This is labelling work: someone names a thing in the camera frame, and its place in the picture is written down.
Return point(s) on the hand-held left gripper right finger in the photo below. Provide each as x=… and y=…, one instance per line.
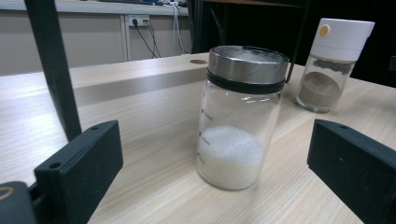
x=355, y=168

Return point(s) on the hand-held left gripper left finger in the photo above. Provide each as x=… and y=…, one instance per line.
x=77, y=174

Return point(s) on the glass jar with metal lid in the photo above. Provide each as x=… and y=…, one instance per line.
x=236, y=124

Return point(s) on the beige cabinet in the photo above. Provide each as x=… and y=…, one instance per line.
x=93, y=40

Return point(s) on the white wall socket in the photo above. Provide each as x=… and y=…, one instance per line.
x=138, y=20

